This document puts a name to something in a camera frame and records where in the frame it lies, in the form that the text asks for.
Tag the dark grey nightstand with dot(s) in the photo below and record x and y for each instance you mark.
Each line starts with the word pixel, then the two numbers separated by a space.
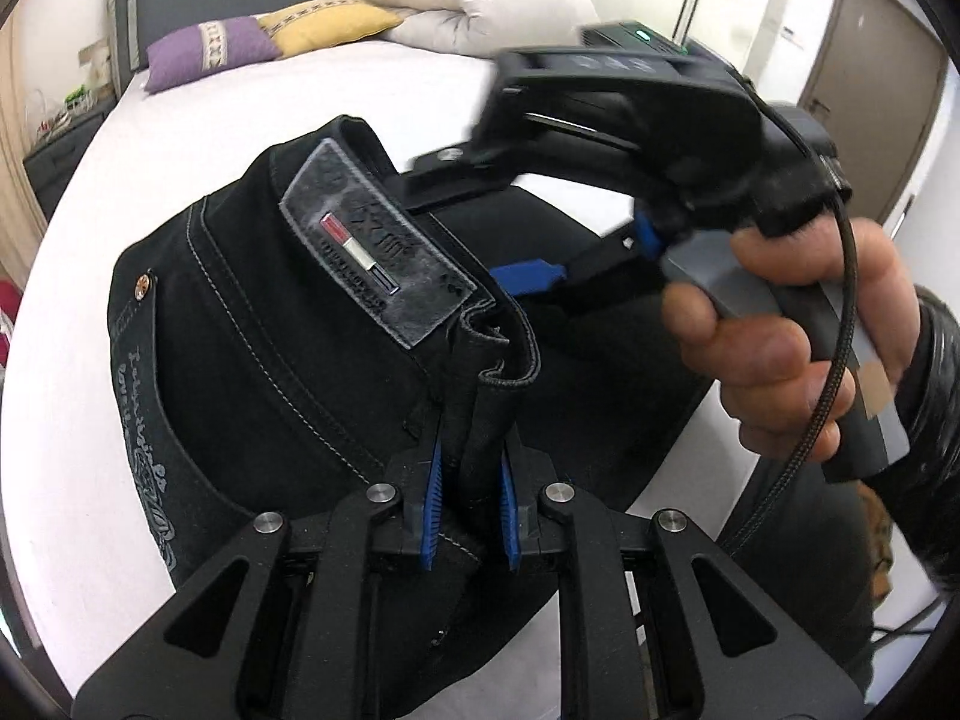
pixel 67 165

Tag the brown door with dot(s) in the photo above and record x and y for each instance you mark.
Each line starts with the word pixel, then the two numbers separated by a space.
pixel 862 52

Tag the black denim pants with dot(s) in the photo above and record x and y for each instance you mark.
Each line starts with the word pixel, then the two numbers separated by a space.
pixel 262 352

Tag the person's dark clothing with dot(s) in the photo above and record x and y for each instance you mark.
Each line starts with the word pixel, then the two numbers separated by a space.
pixel 810 577

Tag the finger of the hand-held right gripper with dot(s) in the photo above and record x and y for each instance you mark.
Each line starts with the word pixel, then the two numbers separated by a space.
pixel 457 176
pixel 525 277

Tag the small green item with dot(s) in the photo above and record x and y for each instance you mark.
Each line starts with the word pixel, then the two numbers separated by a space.
pixel 76 97

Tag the bed with white sheet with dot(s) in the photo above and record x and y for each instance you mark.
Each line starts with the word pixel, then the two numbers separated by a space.
pixel 187 135

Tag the person's right hand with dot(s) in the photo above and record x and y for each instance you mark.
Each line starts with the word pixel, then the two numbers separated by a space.
pixel 772 360

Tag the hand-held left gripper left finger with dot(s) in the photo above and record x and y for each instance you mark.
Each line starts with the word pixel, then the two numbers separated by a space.
pixel 431 510

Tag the red bag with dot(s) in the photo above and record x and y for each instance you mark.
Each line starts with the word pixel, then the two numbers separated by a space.
pixel 11 311

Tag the yellow pillow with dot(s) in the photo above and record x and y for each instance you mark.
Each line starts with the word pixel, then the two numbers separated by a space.
pixel 330 26

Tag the beige curtain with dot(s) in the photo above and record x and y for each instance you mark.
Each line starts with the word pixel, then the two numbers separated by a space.
pixel 15 202

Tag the purple pillow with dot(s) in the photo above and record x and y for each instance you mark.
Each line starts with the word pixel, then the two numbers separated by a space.
pixel 217 52

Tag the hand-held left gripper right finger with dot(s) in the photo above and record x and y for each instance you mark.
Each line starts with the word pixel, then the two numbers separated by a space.
pixel 510 510

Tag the person's right forearm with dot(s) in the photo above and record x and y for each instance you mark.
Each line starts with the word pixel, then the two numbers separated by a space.
pixel 937 405

